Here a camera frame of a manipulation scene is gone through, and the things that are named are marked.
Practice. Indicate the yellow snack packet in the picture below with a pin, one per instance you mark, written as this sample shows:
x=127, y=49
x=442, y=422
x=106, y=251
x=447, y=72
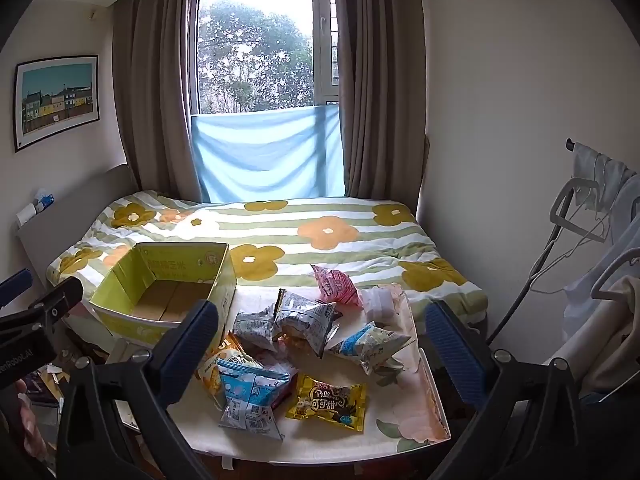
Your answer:
x=325, y=402

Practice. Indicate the blue tissue pack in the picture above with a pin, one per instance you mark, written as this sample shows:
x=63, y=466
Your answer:
x=44, y=200

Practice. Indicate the black curved rack pole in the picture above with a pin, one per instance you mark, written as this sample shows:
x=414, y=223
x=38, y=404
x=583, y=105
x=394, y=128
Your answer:
x=535, y=275

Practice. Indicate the grey hanging cloth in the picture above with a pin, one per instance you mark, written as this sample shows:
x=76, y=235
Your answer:
x=600, y=175

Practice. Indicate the grey headboard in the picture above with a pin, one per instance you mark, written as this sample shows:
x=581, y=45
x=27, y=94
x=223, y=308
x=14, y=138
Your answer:
x=70, y=220

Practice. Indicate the light blue garment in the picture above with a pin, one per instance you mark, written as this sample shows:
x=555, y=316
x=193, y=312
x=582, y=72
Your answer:
x=622, y=240

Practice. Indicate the beige garment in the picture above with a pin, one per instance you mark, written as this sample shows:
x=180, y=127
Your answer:
x=610, y=340

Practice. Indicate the orange snack packet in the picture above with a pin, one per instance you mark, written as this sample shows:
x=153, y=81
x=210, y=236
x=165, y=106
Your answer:
x=215, y=370

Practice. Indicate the newspaper print snack packet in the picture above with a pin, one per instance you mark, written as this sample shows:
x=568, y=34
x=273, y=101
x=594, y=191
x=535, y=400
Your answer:
x=252, y=330
x=302, y=322

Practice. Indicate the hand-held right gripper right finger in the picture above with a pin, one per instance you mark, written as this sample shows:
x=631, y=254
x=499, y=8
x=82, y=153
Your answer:
x=455, y=355

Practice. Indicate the brown curtain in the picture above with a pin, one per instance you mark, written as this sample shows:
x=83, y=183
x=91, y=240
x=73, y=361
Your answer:
x=380, y=85
x=155, y=100

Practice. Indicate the green cardboard box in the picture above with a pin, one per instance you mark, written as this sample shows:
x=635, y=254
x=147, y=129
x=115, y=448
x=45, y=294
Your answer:
x=165, y=270

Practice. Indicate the grey clothes hanger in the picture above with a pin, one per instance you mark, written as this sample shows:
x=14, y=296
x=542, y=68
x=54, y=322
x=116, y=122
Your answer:
x=607, y=272
x=562, y=205

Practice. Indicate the red snack packet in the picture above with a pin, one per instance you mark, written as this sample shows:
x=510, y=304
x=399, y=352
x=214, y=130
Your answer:
x=286, y=392

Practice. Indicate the framed wall picture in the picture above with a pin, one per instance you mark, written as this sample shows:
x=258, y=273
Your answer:
x=55, y=100

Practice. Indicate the blue white snack packet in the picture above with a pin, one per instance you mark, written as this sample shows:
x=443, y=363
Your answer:
x=250, y=400
x=370, y=347

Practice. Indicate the floral striped blanket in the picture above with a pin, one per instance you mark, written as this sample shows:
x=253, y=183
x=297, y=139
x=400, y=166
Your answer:
x=310, y=230

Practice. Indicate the light blue window cloth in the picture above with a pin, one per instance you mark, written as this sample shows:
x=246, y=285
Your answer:
x=265, y=155

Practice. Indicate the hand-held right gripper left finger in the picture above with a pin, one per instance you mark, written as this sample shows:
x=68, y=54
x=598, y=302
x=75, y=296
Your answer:
x=192, y=340

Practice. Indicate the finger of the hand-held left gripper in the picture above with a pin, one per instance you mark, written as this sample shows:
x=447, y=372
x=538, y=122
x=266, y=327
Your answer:
x=55, y=300
x=15, y=284

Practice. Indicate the window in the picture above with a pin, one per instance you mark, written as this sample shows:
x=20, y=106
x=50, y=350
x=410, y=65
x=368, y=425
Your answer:
x=255, y=45

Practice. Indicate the pink snack packet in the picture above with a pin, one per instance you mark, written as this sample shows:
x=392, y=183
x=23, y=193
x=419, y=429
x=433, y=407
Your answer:
x=336, y=285

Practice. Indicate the white paper roll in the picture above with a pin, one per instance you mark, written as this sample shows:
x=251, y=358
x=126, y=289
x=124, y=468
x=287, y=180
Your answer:
x=25, y=215

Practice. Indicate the person's left hand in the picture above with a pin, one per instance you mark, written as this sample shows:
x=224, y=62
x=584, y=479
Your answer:
x=32, y=425

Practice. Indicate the clear white snack packet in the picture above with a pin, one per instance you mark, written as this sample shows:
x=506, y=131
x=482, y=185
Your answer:
x=380, y=305

